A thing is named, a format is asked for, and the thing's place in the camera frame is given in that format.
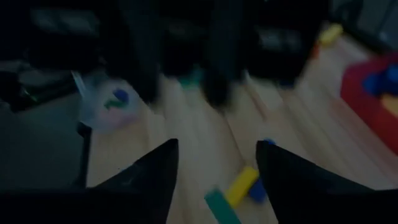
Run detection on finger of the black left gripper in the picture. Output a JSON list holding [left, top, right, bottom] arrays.
[[203, 46, 245, 108], [124, 46, 162, 104]]

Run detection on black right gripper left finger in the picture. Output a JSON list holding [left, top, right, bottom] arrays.
[[93, 138, 180, 224]]

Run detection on long yellow block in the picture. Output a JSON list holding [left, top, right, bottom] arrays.
[[225, 166, 259, 208]]

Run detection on long green block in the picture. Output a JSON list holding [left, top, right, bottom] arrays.
[[103, 98, 123, 110], [204, 187, 243, 224]]

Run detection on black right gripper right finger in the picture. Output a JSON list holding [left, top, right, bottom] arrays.
[[256, 140, 398, 224]]

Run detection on clear plastic bin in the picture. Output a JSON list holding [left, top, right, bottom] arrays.
[[77, 77, 141, 135]]

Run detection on red plastic bin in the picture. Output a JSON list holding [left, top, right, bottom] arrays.
[[340, 52, 398, 156]]

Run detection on long dark blue block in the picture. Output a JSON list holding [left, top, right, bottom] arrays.
[[248, 179, 268, 203]]

